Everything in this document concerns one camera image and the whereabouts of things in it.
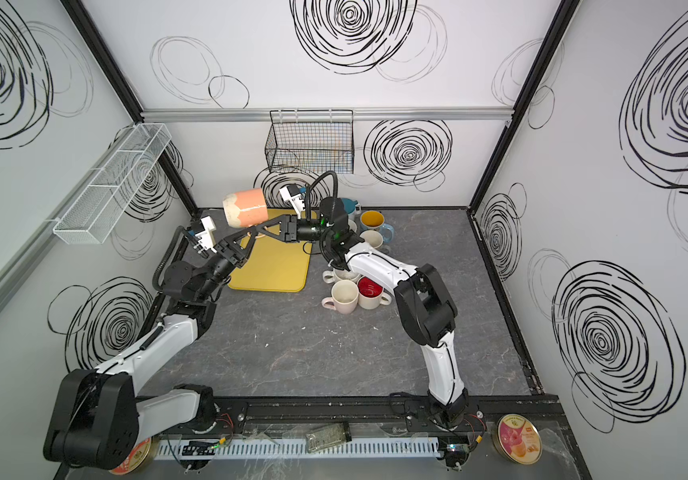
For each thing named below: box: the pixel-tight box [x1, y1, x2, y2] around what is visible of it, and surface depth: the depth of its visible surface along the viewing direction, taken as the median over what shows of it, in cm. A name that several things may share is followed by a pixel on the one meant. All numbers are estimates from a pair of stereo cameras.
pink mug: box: [321, 279, 359, 315], surface depth 90 cm
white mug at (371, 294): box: [357, 275, 392, 310], surface depth 92 cm
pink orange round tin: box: [492, 413, 543, 466], surface depth 69 cm
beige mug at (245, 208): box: [223, 188, 269, 228], surface depth 70 cm
